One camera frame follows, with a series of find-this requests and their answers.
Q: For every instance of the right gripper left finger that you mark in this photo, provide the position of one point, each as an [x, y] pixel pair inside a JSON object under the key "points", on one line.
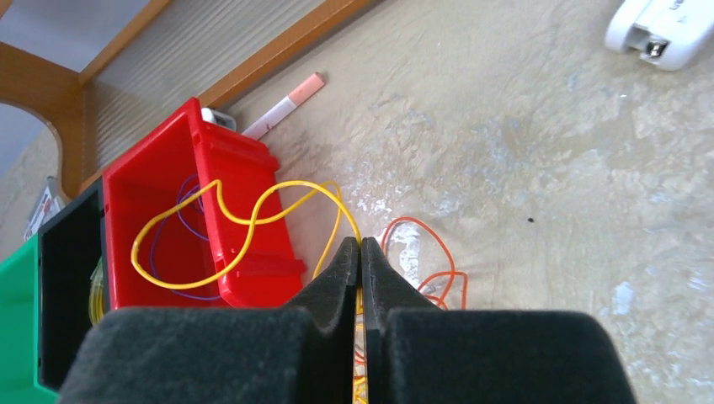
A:
{"points": [[300, 352]]}

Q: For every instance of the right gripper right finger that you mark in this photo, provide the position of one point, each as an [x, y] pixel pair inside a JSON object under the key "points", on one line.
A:
{"points": [[419, 353]]}

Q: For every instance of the red plastic bin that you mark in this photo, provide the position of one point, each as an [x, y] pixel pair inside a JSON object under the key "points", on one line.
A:
{"points": [[186, 212]]}

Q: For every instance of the black plastic bin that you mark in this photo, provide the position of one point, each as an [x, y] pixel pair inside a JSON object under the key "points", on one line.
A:
{"points": [[70, 245]]}

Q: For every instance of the green plastic bin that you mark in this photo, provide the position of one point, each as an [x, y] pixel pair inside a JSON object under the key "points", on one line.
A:
{"points": [[19, 330]]}

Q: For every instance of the light blue stapler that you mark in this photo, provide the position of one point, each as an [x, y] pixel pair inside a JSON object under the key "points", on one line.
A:
{"points": [[218, 118]]}

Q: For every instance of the white orange marker pen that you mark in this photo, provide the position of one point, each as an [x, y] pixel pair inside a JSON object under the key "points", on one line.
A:
{"points": [[285, 107]]}

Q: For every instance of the pack of coloured markers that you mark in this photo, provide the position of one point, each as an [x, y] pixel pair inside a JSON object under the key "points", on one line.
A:
{"points": [[48, 204]]}

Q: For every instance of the wooden two-tier shelf rack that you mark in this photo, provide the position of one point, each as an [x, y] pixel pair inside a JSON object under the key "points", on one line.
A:
{"points": [[215, 51]]}

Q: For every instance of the white usb charger block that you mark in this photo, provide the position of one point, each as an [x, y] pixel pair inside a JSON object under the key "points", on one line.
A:
{"points": [[666, 34]]}

